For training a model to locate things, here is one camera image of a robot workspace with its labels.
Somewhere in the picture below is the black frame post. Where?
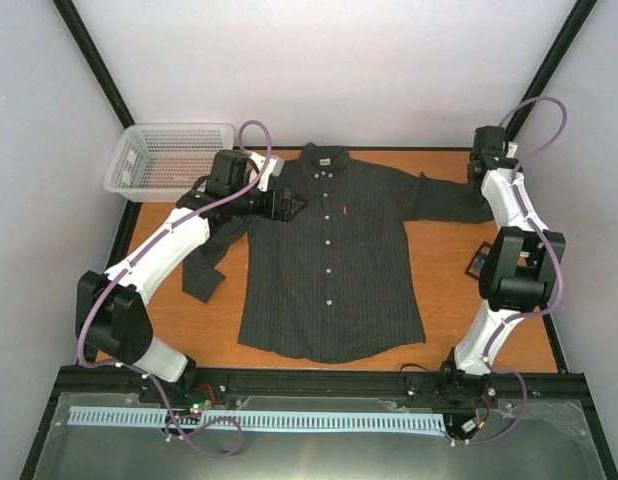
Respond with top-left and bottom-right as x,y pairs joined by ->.
53,0 -> 135,128
501,0 -> 597,141

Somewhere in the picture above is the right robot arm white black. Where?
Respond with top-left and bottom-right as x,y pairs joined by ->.
438,125 -> 566,407

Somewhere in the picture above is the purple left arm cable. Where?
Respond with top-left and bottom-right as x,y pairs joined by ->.
76,119 -> 275,459

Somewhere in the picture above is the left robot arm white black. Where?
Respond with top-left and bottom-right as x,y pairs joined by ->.
76,150 -> 307,403

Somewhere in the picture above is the light blue slotted cable duct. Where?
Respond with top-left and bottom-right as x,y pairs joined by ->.
66,406 -> 445,436

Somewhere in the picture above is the white perforated plastic basket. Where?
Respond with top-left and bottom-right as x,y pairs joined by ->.
103,123 -> 234,203

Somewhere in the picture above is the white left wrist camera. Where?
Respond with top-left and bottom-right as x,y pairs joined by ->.
247,151 -> 284,192

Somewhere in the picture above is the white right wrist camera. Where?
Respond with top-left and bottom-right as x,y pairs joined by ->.
506,141 -> 518,158

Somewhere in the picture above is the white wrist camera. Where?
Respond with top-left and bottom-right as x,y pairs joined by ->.
247,151 -> 284,192
506,141 -> 518,158

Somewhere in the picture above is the dark grey pinstriped shirt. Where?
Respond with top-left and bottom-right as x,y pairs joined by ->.
182,144 -> 493,364

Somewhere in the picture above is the small black square holder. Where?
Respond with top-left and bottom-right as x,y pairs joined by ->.
465,241 -> 492,280

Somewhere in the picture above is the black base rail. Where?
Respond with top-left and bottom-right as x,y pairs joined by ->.
58,366 -> 585,409

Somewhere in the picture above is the black right frame post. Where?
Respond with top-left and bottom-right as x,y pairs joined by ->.
501,0 -> 597,141

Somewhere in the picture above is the black left frame post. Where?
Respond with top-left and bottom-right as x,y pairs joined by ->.
53,0 -> 135,128

